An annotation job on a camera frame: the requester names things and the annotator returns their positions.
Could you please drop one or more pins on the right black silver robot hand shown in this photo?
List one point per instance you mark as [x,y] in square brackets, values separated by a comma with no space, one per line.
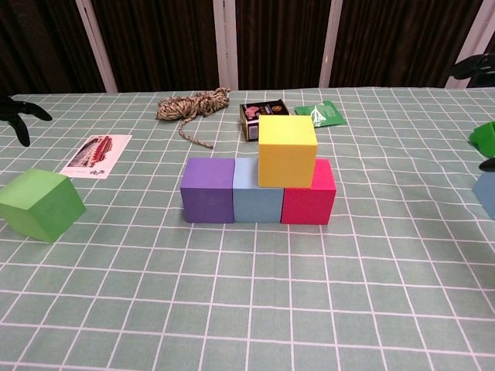
[479,63]

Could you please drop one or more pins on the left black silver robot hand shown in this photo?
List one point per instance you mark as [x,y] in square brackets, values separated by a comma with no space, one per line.
[15,110]

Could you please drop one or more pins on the purple foam cube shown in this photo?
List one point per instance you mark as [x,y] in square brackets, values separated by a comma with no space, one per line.
[209,203]

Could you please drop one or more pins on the yellow foam cube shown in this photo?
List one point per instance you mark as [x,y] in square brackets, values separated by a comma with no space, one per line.
[286,162]

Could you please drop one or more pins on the pink foam cube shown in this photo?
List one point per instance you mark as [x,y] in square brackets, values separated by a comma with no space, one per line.
[307,205]

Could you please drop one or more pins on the light blue foam cube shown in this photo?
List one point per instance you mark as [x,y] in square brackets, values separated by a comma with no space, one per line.
[487,193]
[257,205]

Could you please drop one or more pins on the green plastic grid tray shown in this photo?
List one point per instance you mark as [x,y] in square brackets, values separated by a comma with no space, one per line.
[485,139]

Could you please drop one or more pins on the white postcard with red picture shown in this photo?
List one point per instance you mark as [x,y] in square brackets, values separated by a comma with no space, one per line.
[96,156]

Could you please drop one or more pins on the green foam cube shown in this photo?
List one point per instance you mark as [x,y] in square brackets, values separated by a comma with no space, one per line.
[38,208]

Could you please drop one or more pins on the green foil packet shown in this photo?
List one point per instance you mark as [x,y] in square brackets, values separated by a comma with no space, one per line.
[326,114]

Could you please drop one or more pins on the dark pleated curtain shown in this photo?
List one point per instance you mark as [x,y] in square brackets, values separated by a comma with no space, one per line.
[162,42]

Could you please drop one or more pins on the small black box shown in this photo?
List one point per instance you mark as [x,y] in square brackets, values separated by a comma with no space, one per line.
[251,116]

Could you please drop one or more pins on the green checkered tablecloth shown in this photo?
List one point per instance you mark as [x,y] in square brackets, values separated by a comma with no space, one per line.
[247,309]

